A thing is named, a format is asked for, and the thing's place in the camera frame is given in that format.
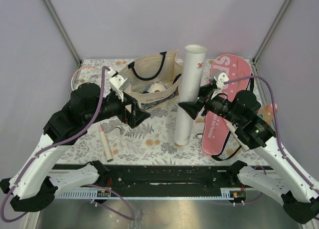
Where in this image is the pink badminton racket right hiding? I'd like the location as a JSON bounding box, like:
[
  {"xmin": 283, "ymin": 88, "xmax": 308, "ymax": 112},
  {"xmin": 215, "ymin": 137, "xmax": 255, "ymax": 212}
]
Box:
[{"xmin": 181, "ymin": 61, "xmax": 209, "ymax": 91}]

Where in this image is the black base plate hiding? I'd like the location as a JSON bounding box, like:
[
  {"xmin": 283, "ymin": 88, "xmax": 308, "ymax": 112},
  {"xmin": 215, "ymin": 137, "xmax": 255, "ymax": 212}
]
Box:
[{"xmin": 96, "ymin": 165, "xmax": 242, "ymax": 198}]

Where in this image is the pink badminton racket left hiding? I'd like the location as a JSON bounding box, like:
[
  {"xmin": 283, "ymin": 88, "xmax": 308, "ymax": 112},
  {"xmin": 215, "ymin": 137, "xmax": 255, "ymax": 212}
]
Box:
[{"xmin": 71, "ymin": 66, "xmax": 113, "ymax": 162}]

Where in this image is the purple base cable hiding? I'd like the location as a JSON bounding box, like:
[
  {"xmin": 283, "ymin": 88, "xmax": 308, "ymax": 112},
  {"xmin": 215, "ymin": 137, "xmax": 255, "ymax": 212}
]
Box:
[{"xmin": 91, "ymin": 185, "xmax": 137, "ymax": 220}]

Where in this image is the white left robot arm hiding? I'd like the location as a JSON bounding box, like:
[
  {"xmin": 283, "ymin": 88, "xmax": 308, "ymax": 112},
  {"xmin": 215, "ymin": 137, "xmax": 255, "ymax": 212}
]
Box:
[{"xmin": 0, "ymin": 83, "xmax": 151, "ymax": 213}]

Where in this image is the white shuttlecock tube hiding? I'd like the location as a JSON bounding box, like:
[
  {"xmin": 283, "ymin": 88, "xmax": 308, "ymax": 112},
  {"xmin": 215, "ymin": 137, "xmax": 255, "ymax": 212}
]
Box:
[{"xmin": 174, "ymin": 44, "xmax": 207, "ymax": 146}]

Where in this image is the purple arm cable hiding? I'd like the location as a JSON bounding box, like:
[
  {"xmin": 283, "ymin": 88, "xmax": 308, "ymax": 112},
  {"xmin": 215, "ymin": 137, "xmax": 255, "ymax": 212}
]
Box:
[
  {"xmin": 224, "ymin": 75, "xmax": 319, "ymax": 197},
  {"xmin": 0, "ymin": 66, "xmax": 112, "ymax": 224}
]

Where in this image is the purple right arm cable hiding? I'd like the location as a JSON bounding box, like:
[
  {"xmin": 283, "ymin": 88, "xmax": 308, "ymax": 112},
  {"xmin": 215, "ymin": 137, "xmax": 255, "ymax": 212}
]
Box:
[{"xmin": 224, "ymin": 75, "xmax": 319, "ymax": 197}]

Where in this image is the white shuttlecock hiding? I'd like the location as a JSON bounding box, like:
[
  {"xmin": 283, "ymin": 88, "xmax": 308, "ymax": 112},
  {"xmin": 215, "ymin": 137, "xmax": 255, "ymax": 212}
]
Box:
[
  {"xmin": 193, "ymin": 122, "xmax": 205, "ymax": 139},
  {"xmin": 107, "ymin": 126, "xmax": 121, "ymax": 139}
]

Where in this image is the beige canvas tote bag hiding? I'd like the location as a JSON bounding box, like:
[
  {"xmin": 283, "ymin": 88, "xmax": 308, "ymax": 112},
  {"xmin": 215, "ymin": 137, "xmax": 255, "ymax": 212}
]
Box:
[{"xmin": 121, "ymin": 50, "xmax": 183, "ymax": 112}]

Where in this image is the white slotted cable duct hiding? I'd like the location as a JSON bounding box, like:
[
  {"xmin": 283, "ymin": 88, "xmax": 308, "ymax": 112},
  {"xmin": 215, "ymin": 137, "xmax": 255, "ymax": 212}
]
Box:
[{"xmin": 56, "ymin": 188, "xmax": 110, "ymax": 200}]

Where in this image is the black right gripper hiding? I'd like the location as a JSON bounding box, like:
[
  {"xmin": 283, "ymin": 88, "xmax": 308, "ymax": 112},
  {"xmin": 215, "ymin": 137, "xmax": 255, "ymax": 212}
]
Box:
[{"xmin": 178, "ymin": 82, "xmax": 243, "ymax": 126}]

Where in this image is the white tape roll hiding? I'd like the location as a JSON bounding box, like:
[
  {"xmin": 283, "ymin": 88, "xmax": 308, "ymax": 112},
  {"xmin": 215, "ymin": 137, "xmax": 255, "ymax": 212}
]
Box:
[{"xmin": 148, "ymin": 82, "xmax": 167, "ymax": 93}]

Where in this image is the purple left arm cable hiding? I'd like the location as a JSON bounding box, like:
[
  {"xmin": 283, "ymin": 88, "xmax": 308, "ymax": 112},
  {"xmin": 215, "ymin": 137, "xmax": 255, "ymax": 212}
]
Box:
[{"xmin": 0, "ymin": 66, "xmax": 112, "ymax": 224}]

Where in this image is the pink badminton racket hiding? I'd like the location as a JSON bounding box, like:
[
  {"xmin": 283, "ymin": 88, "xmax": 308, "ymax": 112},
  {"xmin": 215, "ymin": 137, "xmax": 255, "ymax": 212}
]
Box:
[
  {"xmin": 71, "ymin": 66, "xmax": 113, "ymax": 162},
  {"xmin": 181, "ymin": 61, "xmax": 209, "ymax": 91}
]

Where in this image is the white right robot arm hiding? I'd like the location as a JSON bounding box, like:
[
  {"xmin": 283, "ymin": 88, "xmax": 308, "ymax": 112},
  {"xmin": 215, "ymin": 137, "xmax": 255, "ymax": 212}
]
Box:
[{"xmin": 179, "ymin": 86, "xmax": 319, "ymax": 224}]

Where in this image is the floral table mat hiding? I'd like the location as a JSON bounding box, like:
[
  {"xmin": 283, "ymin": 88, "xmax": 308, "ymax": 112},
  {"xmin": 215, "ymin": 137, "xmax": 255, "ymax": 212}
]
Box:
[{"xmin": 56, "ymin": 58, "xmax": 281, "ymax": 166}]

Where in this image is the clear bottle pink cap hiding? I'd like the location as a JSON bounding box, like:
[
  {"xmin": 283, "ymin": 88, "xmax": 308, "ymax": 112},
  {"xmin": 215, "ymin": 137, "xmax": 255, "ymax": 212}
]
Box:
[{"xmin": 258, "ymin": 104, "xmax": 274, "ymax": 125}]

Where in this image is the pink racket cover bag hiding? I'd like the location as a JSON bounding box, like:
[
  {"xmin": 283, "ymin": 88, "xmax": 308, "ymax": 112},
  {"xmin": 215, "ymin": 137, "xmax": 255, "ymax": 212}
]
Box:
[{"xmin": 201, "ymin": 54, "xmax": 251, "ymax": 161}]

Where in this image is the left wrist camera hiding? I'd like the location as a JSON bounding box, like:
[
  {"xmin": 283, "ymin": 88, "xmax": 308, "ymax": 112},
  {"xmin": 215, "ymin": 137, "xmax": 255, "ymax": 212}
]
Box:
[{"xmin": 108, "ymin": 68, "xmax": 131, "ymax": 102}]

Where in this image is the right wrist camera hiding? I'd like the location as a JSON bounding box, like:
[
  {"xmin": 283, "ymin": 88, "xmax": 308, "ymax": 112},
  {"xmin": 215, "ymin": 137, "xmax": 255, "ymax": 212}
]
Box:
[{"xmin": 210, "ymin": 71, "xmax": 229, "ymax": 95}]

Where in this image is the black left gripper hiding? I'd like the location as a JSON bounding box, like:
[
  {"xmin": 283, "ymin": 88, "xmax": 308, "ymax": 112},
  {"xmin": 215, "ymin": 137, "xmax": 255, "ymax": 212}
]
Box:
[{"xmin": 85, "ymin": 88, "xmax": 152, "ymax": 128}]

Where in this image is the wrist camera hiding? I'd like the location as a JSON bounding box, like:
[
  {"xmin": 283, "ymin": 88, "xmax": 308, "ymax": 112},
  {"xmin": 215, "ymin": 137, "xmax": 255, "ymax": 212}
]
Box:
[
  {"xmin": 210, "ymin": 71, "xmax": 229, "ymax": 95},
  {"xmin": 108, "ymin": 68, "xmax": 131, "ymax": 102}
]

